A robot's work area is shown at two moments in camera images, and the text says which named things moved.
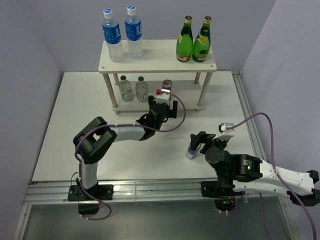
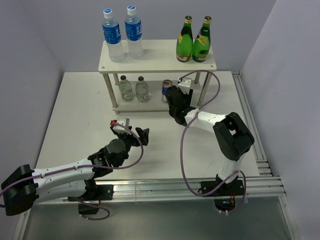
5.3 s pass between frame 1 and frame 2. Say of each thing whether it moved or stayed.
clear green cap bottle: stayed
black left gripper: moved
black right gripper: moved
